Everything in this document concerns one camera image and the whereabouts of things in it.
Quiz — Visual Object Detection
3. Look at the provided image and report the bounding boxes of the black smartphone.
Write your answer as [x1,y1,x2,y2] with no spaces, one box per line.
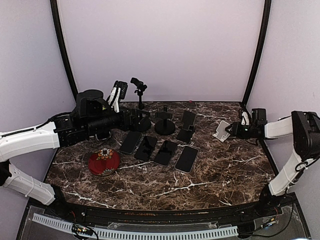
[134,135,158,162]
[153,140,178,167]

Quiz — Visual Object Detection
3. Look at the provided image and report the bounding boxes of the black folding phone stand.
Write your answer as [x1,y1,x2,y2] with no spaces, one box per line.
[176,110,196,143]

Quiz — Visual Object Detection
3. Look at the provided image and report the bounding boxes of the large blue-edged smartphone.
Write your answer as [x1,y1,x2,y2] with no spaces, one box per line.
[119,131,142,155]

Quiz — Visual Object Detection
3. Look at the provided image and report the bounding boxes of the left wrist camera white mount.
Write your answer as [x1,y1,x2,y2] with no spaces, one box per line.
[106,80,128,113]

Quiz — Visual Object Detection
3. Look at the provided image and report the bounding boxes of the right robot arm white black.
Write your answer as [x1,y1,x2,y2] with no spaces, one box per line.
[216,108,320,217]

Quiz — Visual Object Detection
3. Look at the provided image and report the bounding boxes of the red floral plate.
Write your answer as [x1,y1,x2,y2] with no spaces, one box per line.
[88,148,121,177]

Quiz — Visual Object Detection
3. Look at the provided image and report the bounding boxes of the right black frame post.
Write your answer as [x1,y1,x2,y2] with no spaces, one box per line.
[241,0,272,108]

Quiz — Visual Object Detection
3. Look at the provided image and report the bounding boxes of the left black frame post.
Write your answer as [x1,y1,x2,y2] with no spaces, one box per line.
[49,0,79,101]

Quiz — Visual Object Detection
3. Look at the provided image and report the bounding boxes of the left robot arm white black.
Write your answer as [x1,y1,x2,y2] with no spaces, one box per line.
[0,87,151,218]

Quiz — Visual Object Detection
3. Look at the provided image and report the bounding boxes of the white phone stand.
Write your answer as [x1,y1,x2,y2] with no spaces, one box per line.
[213,120,231,143]

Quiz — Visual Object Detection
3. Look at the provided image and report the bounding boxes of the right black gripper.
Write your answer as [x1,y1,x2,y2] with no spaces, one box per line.
[226,121,258,140]

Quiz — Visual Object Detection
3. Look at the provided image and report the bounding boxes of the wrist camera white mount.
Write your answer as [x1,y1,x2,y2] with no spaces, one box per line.
[240,110,251,126]
[106,80,128,113]

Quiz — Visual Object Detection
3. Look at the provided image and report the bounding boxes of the short black round-base stand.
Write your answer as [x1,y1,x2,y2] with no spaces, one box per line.
[154,105,176,136]

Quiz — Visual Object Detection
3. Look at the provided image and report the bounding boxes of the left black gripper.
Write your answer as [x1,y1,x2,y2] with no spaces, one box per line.
[84,105,151,137]

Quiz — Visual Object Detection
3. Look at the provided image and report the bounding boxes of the black frame post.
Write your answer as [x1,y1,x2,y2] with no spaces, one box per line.
[241,0,272,108]
[49,0,79,101]

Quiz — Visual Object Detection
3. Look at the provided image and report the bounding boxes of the white-cased smartphone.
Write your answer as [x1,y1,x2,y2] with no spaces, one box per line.
[175,146,199,173]

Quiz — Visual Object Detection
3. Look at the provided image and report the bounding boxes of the tall black clamp phone stand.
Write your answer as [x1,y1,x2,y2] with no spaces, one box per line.
[130,77,152,132]

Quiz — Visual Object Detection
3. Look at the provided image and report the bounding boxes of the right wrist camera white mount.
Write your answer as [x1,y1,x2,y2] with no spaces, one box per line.
[240,110,251,126]

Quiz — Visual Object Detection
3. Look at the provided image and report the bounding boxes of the white slotted cable duct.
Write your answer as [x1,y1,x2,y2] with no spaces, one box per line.
[32,213,239,240]

